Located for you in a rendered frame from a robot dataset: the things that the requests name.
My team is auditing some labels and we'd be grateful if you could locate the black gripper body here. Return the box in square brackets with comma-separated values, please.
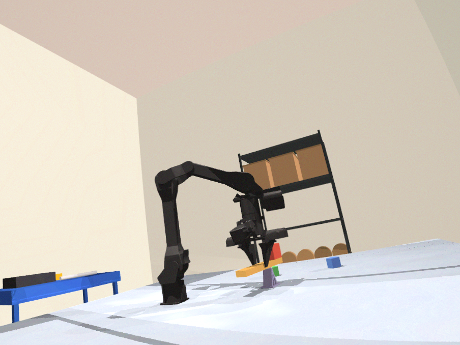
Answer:
[226, 213, 288, 247]

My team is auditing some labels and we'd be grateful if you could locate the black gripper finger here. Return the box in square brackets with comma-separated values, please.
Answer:
[238, 244, 257, 265]
[258, 240, 277, 267]

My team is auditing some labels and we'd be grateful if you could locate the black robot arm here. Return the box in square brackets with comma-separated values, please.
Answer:
[155, 161, 285, 305]

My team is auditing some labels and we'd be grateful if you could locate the blue cube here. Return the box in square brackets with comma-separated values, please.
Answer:
[326, 256, 341, 268]

